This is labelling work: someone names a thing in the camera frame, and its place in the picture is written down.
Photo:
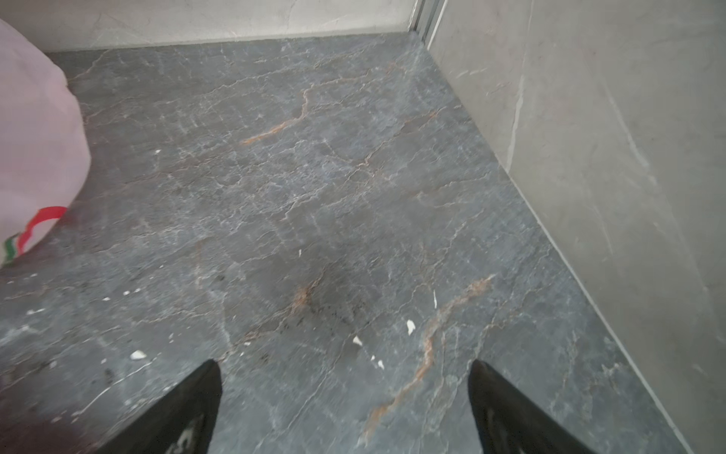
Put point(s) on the aluminium frame rail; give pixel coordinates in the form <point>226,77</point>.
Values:
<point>426,18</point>

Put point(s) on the pink printed plastic bag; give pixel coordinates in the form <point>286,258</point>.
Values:
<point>45,158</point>

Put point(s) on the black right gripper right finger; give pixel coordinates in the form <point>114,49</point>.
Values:
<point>507,421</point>

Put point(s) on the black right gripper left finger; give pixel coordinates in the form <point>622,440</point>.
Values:
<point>182,421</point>

